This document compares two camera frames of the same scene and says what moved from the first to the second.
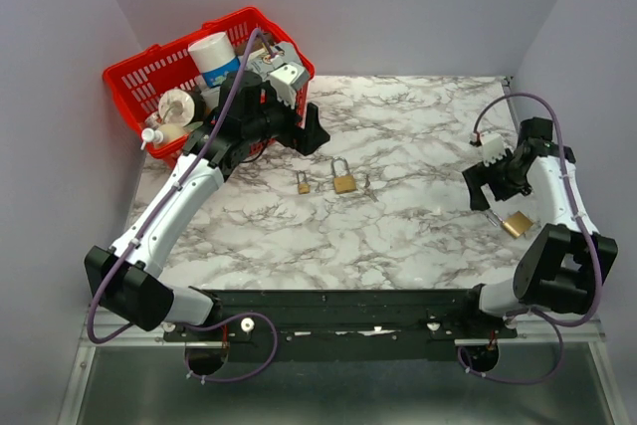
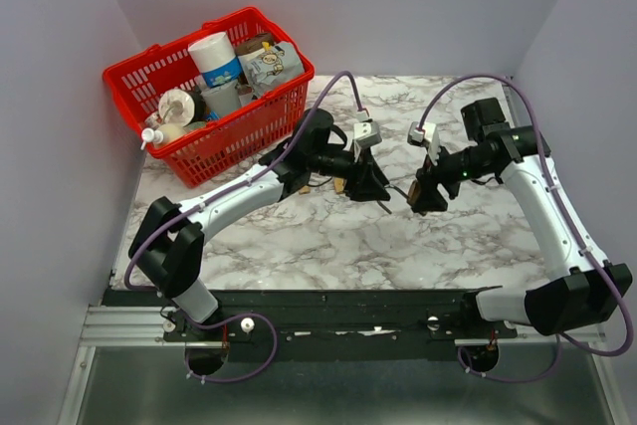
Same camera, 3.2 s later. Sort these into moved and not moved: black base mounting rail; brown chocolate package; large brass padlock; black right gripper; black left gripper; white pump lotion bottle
Moved: large brass padlock; black right gripper; black left gripper
Not moved: brown chocolate package; black base mounting rail; white pump lotion bottle
